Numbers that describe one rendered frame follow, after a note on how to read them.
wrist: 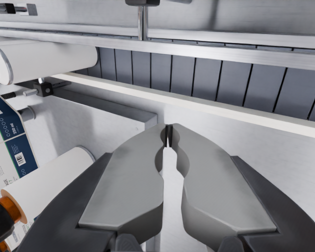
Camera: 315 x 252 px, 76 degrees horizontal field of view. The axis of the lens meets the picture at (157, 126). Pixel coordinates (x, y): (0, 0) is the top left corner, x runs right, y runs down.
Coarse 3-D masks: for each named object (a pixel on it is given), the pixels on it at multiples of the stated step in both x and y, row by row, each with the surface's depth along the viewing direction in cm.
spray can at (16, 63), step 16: (0, 48) 26; (16, 48) 27; (32, 48) 29; (48, 48) 30; (64, 48) 32; (80, 48) 35; (96, 48) 38; (0, 64) 26; (16, 64) 27; (32, 64) 28; (48, 64) 30; (64, 64) 33; (80, 64) 36; (0, 80) 27; (16, 80) 28
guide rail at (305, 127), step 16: (80, 80) 39; (96, 80) 37; (144, 96) 32; (160, 96) 31; (176, 96) 30; (208, 112) 28; (224, 112) 26; (240, 112) 25; (256, 112) 25; (288, 128) 23; (304, 128) 22
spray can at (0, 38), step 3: (0, 36) 38; (3, 36) 39; (0, 39) 38; (3, 39) 38; (6, 39) 39; (9, 39) 39; (12, 39) 39; (15, 39) 40; (18, 39) 40; (21, 39) 41; (24, 39) 41
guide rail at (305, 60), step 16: (0, 32) 38; (16, 32) 35; (32, 32) 33; (48, 32) 32; (128, 48) 25; (144, 48) 23; (160, 48) 22; (176, 48) 22; (192, 48) 21; (208, 48) 20; (224, 48) 19; (240, 48) 18; (256, 48) 19; (272, 64) 18; (288, 64) 17; (304, 64) 16
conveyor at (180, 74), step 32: (64, 32) 41; (96, 64) 40; (128, 64) 36; (160, 64) 32; (192, 64) 30; (224, 64) 27; (256, 64) 25; (192, 96) 32; (224, 96) 29; (256, 96) 27; (288, 96) 25
